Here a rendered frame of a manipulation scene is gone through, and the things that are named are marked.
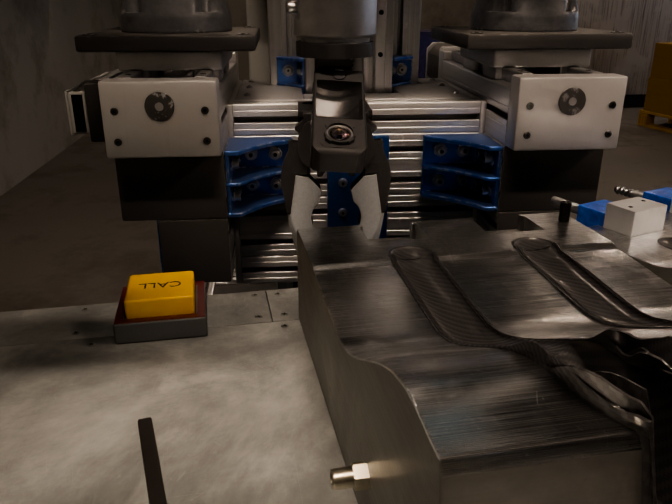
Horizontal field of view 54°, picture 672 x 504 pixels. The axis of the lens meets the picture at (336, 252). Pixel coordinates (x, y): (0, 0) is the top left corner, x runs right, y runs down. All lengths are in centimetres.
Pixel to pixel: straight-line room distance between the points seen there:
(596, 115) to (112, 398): 65
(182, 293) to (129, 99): 29
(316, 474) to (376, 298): 13
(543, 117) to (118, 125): 51
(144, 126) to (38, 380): 35
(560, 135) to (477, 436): 65
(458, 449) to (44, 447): 32
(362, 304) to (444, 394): 19
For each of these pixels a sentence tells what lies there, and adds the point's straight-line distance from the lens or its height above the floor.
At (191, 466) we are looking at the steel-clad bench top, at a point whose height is 80.
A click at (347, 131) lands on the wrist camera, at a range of 54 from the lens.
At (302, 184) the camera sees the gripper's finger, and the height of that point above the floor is 92.
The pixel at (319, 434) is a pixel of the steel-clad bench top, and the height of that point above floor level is 80.
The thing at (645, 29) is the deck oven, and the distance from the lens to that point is 741.
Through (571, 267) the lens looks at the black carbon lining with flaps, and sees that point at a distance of 56.
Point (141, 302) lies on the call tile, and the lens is 60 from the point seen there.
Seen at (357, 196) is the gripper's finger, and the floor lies 91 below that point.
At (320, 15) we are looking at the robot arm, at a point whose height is 107.
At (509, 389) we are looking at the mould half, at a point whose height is 93.
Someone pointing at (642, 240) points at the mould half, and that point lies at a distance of 73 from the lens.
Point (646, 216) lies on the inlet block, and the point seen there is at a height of 87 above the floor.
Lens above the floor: 109
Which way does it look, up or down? 22 degrees down
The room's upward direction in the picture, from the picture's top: straight up
